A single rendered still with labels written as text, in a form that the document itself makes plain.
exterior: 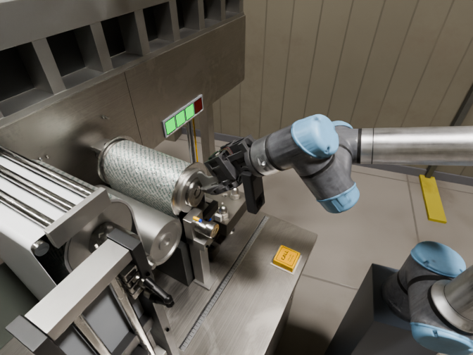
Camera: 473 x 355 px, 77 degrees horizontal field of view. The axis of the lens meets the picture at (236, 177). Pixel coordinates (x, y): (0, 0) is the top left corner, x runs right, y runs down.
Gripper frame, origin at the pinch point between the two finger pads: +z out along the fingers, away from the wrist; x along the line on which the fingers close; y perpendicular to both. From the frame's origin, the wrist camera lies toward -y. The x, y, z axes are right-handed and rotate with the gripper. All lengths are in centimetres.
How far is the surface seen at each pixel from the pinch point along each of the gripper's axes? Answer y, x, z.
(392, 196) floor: -135, -176, 36
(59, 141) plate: 30.0, 11.5, 22.4
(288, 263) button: -39.4, -11.8, 5.8
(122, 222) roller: 8.2, 22.2, -1.0
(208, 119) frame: 8, -76, 62
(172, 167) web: 9.1, 2.7, 3.2
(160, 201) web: 4.0, 8.0, 8.7
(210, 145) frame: -6, -76, 74
